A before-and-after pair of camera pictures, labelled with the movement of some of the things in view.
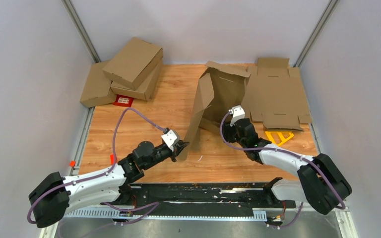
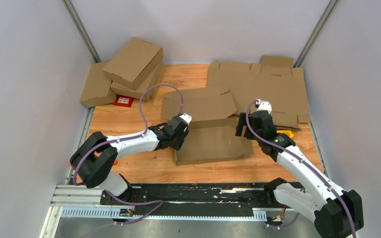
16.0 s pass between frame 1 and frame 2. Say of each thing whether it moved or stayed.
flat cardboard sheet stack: stayed
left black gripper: moved
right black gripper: moved
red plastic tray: stayed
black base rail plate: stayed
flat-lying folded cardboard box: stayed
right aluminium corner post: stayed
